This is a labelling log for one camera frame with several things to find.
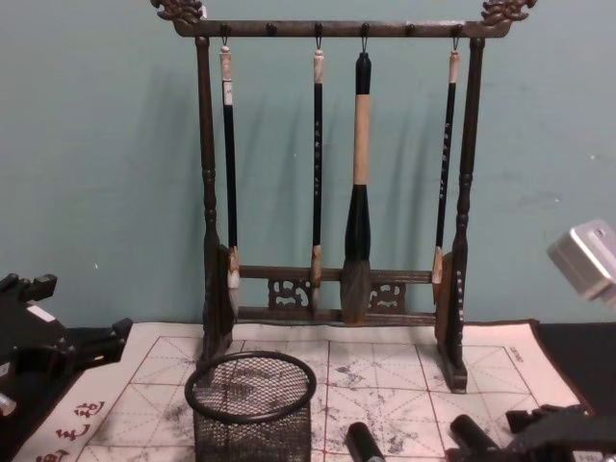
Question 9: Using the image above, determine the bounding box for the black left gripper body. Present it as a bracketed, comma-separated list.
[0, 287, 82, 414]

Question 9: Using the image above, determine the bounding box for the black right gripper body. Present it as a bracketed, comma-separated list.
[526, 408, 616, 462]

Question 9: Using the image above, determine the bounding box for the white felt mat red grid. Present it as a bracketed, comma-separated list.
[0, 319, 598, 462]

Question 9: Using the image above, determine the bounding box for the thin brush with paper label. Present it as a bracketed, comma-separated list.
[218, 45, 243, 315]

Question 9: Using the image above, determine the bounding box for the thin black calligraphy brush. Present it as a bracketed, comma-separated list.
[309, 47, 327, 315]
[430, 47, 462, 306]

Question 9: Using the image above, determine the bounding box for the dark wooden brush rack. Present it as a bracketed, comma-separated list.
[149, 0, 539, 397]

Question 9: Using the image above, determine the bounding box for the black wire mesh pen holder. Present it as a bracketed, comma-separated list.
[184, 350, 320, 462]

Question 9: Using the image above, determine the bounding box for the large tan-handled calligraphy brush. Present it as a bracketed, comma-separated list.
[340, 51, 374, 325]

